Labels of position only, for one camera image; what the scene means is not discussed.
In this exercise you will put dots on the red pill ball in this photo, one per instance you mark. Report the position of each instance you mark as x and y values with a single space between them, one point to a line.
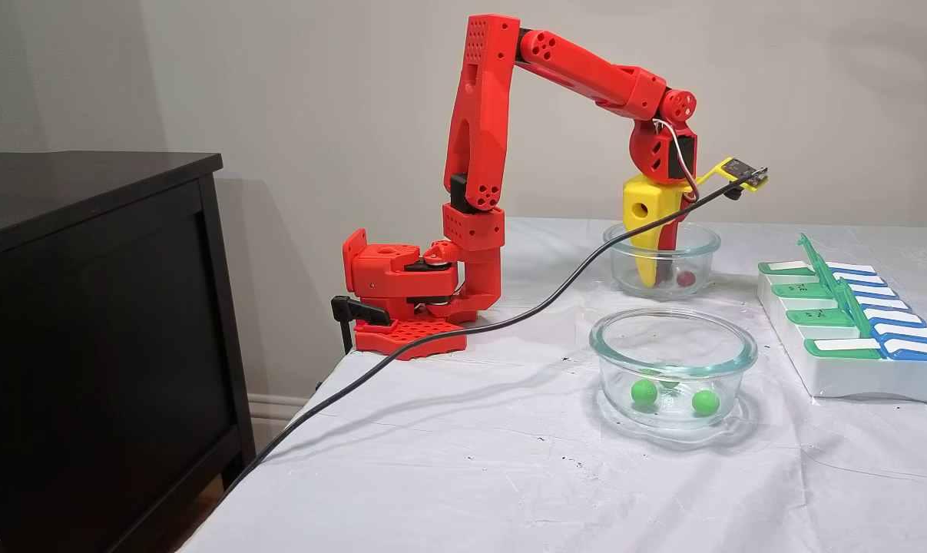
686 278

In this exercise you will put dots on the weekly pill organizer box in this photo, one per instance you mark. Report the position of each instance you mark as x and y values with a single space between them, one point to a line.
855 376

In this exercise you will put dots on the clear glass bowl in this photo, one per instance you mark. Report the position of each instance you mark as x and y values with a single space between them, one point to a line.
617 361
620 265

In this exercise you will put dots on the green pill ball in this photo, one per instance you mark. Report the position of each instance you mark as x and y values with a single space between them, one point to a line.
705 402
643 392

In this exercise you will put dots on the white tablecloth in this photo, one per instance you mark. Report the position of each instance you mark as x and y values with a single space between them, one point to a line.
471 476

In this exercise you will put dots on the black table clamp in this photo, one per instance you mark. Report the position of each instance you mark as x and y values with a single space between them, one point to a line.
355 309

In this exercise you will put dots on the white baseboard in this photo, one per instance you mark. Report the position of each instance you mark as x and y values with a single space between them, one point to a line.
271 411

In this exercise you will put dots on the black wooden cabinet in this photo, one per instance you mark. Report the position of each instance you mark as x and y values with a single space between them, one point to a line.
87 346

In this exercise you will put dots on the camera board on yellow mount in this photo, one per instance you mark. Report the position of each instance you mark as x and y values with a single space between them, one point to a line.
743 173

